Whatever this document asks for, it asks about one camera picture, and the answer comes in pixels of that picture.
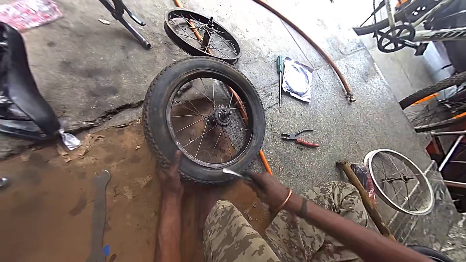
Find white bicycle with black crank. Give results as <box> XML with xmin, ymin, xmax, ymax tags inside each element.
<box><xmin>352</xmin><ymin>0</ymin><xmax>466</xmax><ymax>56</ymax></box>

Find brown flat sheet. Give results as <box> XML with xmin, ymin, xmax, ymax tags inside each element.
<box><xmin>0</xmin><ymin>118</ymin><xmax>268</xmax><ymax>262</ymax></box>

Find silver metal rack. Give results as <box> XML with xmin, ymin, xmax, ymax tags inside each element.
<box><xmin>430</xmin><ymin>130</ymin><xmax>466</xmax><ymax>189</ymax></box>

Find red and clear plastic packet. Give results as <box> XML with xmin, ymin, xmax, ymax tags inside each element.
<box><xmin>350</xmin><ymin>163</ymin><xmax>376</xmax><ymax>204</ymax></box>

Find silver tyre lever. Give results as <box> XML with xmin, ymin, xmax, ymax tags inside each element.
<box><xmin>222</xmin><ymin>168</ymin><xmax>252</xmax><ymax>181</ymax></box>

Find pink patterned cloth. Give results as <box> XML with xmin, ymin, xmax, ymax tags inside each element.
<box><xmin>0</xmin><ymin>0</ymin><xmax>63</xmax><ymax>33</ymax></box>

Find person's left hand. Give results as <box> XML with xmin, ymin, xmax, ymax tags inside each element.
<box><xmin>158</xmin><ymin>150</ymin><xmax>185</xmax><ymax>199</ymax></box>

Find spoked wheel with thick tyre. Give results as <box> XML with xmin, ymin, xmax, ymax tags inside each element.
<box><xmin>142</xmin><ymin>56</ymin><xmax>266</xmax><ymax>185</ymax></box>

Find person's legs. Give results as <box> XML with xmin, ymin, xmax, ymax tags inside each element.
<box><xmin>203</xmin><ymin>181</ymin><xmax>369</xmax><ymax>262</ymax></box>

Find brown hose with brass end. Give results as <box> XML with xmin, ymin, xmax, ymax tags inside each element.
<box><xmin>252</xmin><ymin>0</ymin><xmax>356</xmax><ymax>103</ymax></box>

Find red-handled pliers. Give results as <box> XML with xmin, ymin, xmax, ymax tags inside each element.
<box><xmin>282</xmin><ymin>128</ymin><xmax>320</xmax><ymax>148</ymax></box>

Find person's right hand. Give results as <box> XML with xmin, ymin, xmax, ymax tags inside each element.
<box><xmin>242</xmin><ymin>171</ymin><xmax>293</xmax><ymax>213</ymax></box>

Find wooden stick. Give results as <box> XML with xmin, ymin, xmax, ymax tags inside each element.
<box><xmin>336</xmin><ymin>160</ymin><xmax>397</xmax><ymax>241</ymax></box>

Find black bicycle saddle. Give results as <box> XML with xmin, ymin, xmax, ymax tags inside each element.
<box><xmin>0</xmin><ymin>22</ymin><xmax>61</xmax><ymax>142</ymax></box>

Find crumpled clear plastic piece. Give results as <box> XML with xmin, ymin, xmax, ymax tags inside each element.
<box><xmin>58</xmin><ymin>129</ymin><xmax>81</xmax><ymax>151</ymax></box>

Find white spoked wheel rim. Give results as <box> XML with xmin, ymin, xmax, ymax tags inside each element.
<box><xmin>363</xmin><ymin>148</ymin><xmax>435</xmax><ymax>216</ymax></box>

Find orange hose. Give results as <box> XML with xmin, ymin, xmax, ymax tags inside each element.
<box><xmin>173</xmin><ymin>0</ymin><xmax>273</xmax><ymax>175</ymax></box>

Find green-handled screwdriver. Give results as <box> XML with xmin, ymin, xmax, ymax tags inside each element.
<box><xmin>277</xmin><ymin>56</ymin><xmax>283</xmax><ymax>108</ymax></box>

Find black bare wheel rim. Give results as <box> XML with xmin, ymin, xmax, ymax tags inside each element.
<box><xmin>163</xmin><ymin>8</ymin><xmax>242</xmax><ymax>65</ymax></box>

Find bicycle wheel with orange reflectors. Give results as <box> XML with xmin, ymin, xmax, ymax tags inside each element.
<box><xmin>399</xmin><ymin>71</ymin><xmax>466</xmax><ymax>133</ymax></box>

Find black tyre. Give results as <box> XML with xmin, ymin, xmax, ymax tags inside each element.
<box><xmin>406</xmin><ymin>245</ymin><xmax>445</xmax><ymax>262</ymax></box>

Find person's right forearm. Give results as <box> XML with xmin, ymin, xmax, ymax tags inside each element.
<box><xmin>282</xmin><ymin>188</ymin><xmax>430</xmax><ymax>262</ymax></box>

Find person's left forearm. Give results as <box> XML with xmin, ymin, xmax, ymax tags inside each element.
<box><xmin>155</xmin><ymin>196</ymin><xmax>183</xmax><ymax>262</ymax></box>

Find clear packet with cable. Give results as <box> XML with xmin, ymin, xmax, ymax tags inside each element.
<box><xmin>282</xmin><ymin>57</ymin><xmax>314</xmax><ymax>103</ymax></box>

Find large flat grey wrench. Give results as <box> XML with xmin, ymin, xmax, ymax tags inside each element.
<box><xmin>86</xmin><ymin>170</ymin><xmax>111</xmax><ymax>262</ymax></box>

